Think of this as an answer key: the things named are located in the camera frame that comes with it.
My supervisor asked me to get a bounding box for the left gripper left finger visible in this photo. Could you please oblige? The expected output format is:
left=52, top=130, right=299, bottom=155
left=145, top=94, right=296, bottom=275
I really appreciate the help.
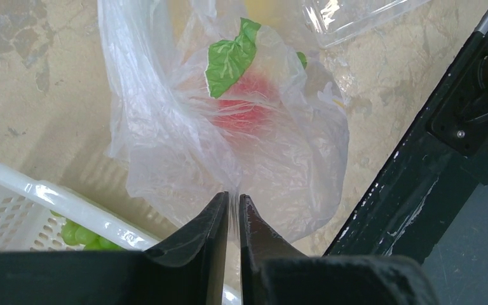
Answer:
left=0, top=193, right=229, bottom=304

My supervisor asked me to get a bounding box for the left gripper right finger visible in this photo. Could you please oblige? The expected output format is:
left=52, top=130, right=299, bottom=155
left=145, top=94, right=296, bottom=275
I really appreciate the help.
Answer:
left=238, top=194, right=438, bottom=304

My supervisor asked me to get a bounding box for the red apple from bag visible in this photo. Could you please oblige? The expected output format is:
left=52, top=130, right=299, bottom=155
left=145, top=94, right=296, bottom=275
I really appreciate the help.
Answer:
left=211, top=72, right=281, bottom=136

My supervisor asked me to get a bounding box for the clear printed plastic bag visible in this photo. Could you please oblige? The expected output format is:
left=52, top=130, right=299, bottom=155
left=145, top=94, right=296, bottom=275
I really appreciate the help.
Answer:
left=98, top=1, right=349, bottom=241

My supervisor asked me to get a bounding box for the yellow lemon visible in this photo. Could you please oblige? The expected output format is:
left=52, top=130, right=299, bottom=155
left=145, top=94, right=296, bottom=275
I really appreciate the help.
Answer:
left=245, top=0, right=279, bottom=24

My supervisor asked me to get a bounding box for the green grapes bunch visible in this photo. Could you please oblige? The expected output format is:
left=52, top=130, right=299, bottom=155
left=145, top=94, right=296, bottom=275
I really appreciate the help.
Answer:
left=51, top=211, right=123, bottom=250

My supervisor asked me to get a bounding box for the white plastic basket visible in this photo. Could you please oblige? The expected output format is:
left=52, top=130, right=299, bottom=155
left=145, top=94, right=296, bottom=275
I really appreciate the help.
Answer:
left=0, top=163, right=241, bottom=304

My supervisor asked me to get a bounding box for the black base frame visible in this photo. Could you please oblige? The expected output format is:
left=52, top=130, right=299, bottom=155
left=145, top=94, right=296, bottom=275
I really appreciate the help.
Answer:
left=325, top=10, right=488, bottom=263

